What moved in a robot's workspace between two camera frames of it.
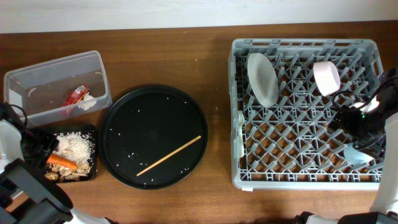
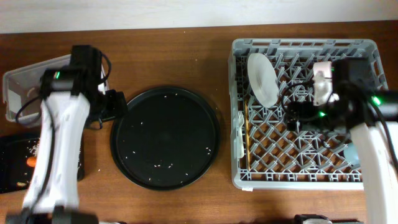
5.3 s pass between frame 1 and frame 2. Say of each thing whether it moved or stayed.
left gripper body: moved
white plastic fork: stayed
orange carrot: moved
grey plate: stayed
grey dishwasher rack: stayed
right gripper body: moved
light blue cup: stayed
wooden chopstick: moved
